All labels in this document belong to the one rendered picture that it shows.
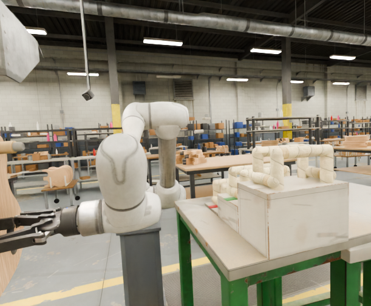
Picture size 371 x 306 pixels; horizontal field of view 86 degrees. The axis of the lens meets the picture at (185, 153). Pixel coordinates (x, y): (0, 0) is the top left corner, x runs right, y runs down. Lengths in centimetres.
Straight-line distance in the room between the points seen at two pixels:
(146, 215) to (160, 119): 53
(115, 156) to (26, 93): 1235
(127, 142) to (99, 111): 1139
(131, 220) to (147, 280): 101
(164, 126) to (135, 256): 86
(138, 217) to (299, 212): 42
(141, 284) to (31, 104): 1165
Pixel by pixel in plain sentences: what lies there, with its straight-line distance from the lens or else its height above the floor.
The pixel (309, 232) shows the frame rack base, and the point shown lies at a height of 98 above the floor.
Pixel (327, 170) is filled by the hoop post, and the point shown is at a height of 114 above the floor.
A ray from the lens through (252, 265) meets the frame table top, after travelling 59.
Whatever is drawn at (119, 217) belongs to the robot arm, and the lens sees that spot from 53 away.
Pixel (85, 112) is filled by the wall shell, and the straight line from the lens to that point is 1190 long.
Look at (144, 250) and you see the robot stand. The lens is 142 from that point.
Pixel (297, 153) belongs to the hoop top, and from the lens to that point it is 60.
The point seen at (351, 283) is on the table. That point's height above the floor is 76.
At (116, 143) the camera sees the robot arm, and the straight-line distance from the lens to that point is 43.
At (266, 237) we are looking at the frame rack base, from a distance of 59.
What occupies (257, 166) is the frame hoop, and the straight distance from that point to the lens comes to 63.
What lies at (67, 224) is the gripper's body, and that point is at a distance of 59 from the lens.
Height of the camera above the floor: 125
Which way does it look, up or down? 4 degrees down
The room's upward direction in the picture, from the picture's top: 3 degrees counter-clockwise
